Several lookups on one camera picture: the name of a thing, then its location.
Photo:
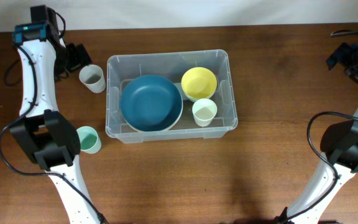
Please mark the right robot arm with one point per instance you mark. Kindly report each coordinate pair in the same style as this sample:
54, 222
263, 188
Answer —
338, 151

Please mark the cream cup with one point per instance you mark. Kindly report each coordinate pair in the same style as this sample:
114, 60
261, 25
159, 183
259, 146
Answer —
204, 110

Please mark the grey cup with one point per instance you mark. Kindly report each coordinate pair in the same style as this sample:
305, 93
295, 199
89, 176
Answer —
92, 77

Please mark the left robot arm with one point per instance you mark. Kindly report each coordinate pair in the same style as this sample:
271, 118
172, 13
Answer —
45, 136

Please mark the light green bowl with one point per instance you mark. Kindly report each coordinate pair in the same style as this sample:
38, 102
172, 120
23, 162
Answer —
197, 95

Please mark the dark blue plate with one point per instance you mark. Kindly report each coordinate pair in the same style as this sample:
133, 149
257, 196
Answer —
150, 91

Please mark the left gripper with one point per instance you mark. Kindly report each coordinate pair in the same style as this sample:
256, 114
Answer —
79, 55

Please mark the clear plastic storage container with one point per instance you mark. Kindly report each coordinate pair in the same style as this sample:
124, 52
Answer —
122, 69

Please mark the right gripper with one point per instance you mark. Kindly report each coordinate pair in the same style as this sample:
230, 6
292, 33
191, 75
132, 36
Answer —
342, 56

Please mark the green cup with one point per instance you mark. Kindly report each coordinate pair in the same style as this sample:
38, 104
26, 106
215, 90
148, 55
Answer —
89, 140

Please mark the cream plate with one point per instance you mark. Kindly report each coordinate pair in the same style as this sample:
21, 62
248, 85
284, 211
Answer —
152, 119

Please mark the yellow bowl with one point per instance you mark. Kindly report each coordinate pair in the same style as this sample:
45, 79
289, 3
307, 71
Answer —
198, 79

